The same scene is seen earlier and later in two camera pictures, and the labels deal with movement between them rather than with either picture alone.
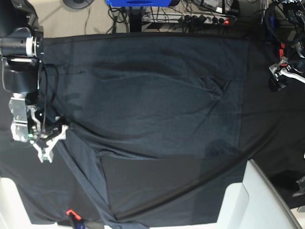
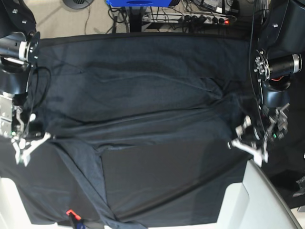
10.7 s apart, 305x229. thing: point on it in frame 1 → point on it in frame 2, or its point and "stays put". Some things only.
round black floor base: [77, 4] stays put
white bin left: [14, 213] stays put
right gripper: [280, 69] → [249, 138]
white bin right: [256, 202] stays put
